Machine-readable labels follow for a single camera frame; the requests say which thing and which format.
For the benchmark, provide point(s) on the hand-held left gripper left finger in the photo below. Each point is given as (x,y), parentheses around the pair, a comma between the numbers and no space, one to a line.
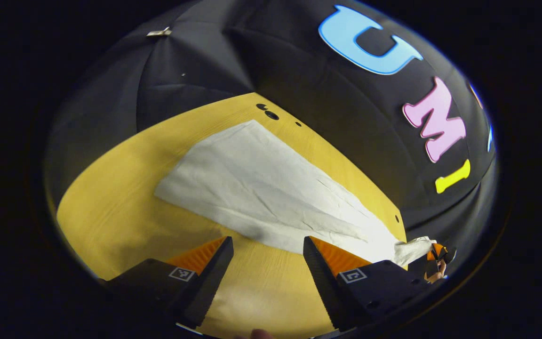
(207,287)

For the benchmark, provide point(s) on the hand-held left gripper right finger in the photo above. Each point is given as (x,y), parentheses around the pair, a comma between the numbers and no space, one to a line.
(327,287)

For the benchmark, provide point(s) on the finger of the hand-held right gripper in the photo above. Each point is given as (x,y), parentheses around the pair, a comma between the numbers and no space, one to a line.
(435,251)

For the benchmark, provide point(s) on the white jeans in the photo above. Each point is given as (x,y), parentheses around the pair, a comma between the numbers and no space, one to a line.
(261,188)

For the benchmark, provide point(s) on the black backdrop cloth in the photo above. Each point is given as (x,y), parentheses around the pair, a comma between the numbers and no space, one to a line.
(205,66)

